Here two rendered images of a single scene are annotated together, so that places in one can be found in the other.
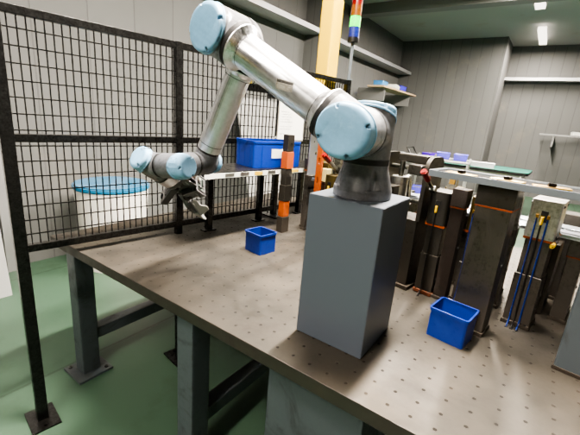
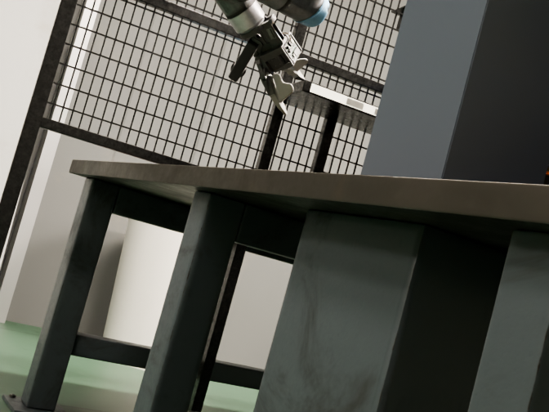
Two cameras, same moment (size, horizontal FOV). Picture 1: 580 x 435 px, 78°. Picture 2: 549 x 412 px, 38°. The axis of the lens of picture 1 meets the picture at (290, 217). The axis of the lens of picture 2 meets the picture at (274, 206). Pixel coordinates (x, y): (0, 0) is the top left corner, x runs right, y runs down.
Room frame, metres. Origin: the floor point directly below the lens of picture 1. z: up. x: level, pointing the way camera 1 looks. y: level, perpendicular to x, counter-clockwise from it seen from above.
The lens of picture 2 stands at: (-0.31, -0.52, 0.55)
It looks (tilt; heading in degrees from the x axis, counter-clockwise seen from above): 4 degrees up; 27
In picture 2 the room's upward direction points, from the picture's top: 15 degrees clockwise
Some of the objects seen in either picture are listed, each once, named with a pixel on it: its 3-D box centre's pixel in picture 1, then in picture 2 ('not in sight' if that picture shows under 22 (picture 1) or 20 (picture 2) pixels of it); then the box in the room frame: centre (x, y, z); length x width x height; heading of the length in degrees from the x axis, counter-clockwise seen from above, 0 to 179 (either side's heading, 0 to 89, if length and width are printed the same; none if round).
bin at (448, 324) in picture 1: (451, 322); not in sight; (0.94, -0.50, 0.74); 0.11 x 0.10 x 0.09; 48
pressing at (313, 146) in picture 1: (317, 141); not in sight; (1.91, -0.11, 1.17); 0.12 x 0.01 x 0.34; 138
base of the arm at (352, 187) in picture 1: (363, 176); not in sight; (0.93, -0.18, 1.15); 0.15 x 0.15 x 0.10
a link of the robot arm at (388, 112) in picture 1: (369, 130); not in sight; (0.92, -0.18, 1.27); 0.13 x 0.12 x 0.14; 153
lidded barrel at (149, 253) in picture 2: (114, 223); (170, 289); (2.77, 1.42, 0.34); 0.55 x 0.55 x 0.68
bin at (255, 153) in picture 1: (268, 152); not in sight; (1.89, 0.14, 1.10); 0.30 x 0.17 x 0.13; 132
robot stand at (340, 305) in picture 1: (351, 265); (470, 95); (0.93, -0.18, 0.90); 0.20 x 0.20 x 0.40; 56
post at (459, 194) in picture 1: (450, 245); not in sight; (1.18, -0.56, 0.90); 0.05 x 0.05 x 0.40; 48
